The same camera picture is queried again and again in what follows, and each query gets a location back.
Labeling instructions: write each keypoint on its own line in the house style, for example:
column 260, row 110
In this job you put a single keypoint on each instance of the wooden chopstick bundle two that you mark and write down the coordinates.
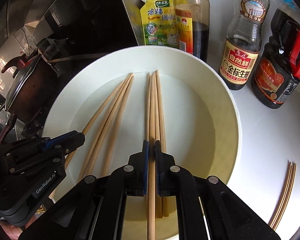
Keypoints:
column 281, row 197

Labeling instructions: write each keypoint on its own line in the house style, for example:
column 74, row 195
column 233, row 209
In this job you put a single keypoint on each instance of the yellow seasoning pouch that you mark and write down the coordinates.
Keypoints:
column 159, row 23

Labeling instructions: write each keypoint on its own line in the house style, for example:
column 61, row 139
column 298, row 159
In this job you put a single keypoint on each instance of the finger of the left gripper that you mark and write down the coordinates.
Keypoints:
column 62, row 145

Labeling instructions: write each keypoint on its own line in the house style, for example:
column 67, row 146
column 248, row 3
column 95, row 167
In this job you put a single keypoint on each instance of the person left hand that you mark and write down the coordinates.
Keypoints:
column 14, row 232

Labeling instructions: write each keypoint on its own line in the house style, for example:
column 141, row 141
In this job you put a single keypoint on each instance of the yellow cap vinegar bottle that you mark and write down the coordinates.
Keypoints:
column 193, row 24

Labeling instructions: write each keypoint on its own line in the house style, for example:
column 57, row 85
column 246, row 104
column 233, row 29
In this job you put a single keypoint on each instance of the wooden chopstick bundle one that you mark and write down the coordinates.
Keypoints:
column 165, row 204

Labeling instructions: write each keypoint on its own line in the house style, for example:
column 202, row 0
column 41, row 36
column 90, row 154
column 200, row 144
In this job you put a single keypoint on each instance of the clear soy sauce bottle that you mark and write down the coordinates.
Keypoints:
column 243, row 42

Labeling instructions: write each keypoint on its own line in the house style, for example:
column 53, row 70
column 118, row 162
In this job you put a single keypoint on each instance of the large dark soy sauce jug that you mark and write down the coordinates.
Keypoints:
column 278, row 72

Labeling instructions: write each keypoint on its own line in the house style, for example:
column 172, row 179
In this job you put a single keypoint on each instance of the wooden chopstick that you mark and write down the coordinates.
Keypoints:
column 151, row 165
column 157, row 137
column 117, row 123
column 94, row 117
column 89, row 162

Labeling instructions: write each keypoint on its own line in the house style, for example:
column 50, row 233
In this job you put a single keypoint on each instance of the brown pot with lid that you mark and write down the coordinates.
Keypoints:
column 29, row 96

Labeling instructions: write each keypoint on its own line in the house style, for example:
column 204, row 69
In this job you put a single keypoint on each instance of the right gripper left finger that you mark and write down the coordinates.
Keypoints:
column 132, row 177

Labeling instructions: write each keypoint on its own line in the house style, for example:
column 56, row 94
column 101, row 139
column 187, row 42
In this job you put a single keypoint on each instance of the wooden chopstick bundle three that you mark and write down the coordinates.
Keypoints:
column 284, row 196

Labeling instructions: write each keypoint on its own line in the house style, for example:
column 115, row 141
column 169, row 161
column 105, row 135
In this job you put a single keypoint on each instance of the wooden chopstick bundle four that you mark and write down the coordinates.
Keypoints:
column 287, row 196

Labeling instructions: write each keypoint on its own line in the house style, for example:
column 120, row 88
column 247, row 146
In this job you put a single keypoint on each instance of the white round paper container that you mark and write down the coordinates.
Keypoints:
column 202, row 124

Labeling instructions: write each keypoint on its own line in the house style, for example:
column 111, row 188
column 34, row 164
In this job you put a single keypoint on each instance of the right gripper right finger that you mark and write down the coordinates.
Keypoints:
column 172, row 179

